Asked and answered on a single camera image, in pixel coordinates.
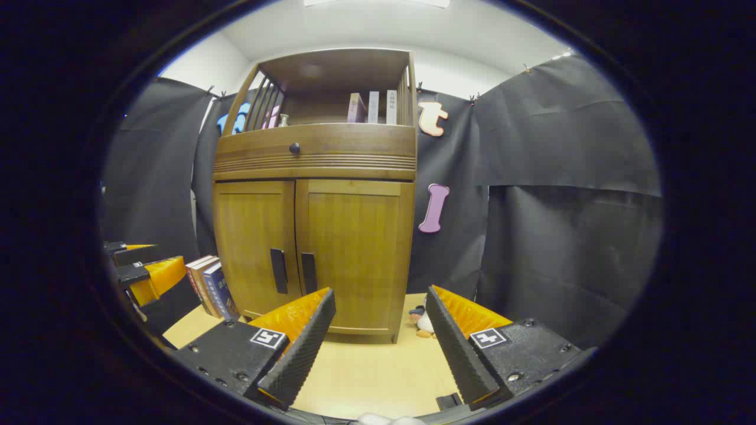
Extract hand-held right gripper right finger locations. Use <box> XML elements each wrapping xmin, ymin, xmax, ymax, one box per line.
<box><xmin>425</xmin><ymin>285</ymin><xmax>597</xmax><ymax>412</ymax></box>

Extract red hardcover book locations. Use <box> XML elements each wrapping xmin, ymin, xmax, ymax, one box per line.
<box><xmin>185</xmin><ymin>255</ymin><xmax>216</xmax><ymax>313</ymax></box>

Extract brown hardcover book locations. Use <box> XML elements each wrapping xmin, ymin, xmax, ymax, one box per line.
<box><xmin>192</xmin><ymin>258</ymin><xmax>223</xmax><ymax>318</ymax></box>

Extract wooden double-door shoe cabinet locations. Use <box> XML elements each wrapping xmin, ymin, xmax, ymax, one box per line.
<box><xmin>211</xmin><ymin>48</ymin><xmax>418</xmax><ymax>344</ymax></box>

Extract wooden cabinet drawer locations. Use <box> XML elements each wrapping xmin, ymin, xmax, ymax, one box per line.
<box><xmin>214</xmin><ymin>124</ymin><xmax>417</xmax><ymax>181</ymax></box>

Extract black backdrop cloth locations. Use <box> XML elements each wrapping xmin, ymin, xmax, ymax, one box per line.
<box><xmin>100</xmin><ymin>54</ymin><xmax>663</xmax><ymax>349</ymax></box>

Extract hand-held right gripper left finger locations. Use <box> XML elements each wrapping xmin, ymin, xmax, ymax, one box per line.
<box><xmin>171</xmin><ymin>287</ymin><xmax>337</xmax><ymax>411</ymax></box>

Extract plush penguin toy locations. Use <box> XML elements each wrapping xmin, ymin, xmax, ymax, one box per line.
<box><xmin>408</xmin><ymin>305</ymin><xmax>436</xmax><ymax>339</ymax></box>

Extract blue hardcover book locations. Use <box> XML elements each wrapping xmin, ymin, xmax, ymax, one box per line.
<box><xmin>203</xmin><ymin>263</ymin><xmax>240</xmax><ymax>321</ymax></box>

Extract wooden shoe cabinet door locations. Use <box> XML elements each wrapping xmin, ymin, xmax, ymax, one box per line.
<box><xmin>295</xmin><ymin>179</ymin><xmax>415</xmax><ymax>338</ymax></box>
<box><xmin>213</xmin><ymin>181</ymin><xmax>296</xmax><ymax>319</ymax></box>

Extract black door handle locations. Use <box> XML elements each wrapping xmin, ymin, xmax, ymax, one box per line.
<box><xmin>301</xmin><ymin>253</ymin><xmax>318</xmax><ymax>295</ymax></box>
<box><xmin>271</xmin><ymin>248</ymin><xmax>288</xmax><ymax>295</ymax></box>

